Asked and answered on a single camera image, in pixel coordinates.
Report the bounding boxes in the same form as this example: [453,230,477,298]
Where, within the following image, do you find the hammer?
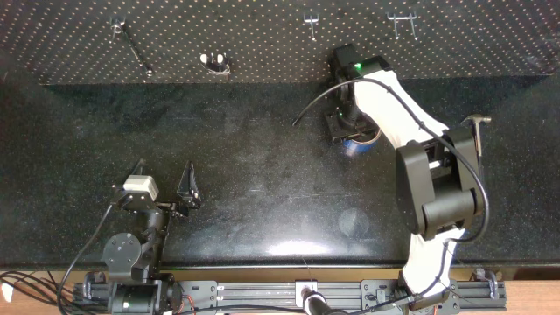
[459,114,493,177]

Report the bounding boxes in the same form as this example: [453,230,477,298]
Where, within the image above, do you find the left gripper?
[112,157,203,218]

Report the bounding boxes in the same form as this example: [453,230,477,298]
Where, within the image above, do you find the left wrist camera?
[122,174,160,200]

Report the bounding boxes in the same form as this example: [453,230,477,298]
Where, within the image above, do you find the black pegboard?
[0,0,560,86]

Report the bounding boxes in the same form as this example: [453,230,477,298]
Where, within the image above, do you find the mounting rail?
[72,269,509,315]

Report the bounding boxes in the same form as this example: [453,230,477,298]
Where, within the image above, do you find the black and white pliers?
[199,52,230,74]

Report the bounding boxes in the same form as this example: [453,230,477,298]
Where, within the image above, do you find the wrench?
[111,19,155,79]

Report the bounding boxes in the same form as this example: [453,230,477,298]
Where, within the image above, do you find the roll of blue tape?
[340,129,382,160]

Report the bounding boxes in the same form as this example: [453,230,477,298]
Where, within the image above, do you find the black cable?
[291,77,491,304]
[55,204,116,315]

